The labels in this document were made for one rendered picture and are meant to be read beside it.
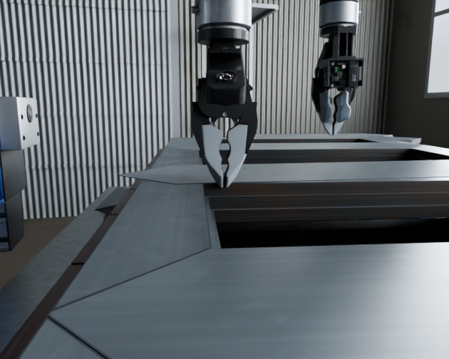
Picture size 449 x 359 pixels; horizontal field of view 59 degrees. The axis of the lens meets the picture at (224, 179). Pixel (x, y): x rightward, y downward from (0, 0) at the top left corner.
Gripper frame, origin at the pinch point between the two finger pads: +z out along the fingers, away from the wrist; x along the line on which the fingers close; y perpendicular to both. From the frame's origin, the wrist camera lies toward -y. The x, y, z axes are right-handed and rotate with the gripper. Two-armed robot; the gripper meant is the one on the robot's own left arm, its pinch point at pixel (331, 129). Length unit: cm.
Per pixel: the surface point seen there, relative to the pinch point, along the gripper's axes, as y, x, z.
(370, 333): 66, -20, 6
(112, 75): -277, -104, -34
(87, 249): 42, -40, 10
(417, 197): 28.0, 3.9, 8.7
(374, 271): 59, -17, 6
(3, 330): 33, -55, 24
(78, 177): -272, -139, 55
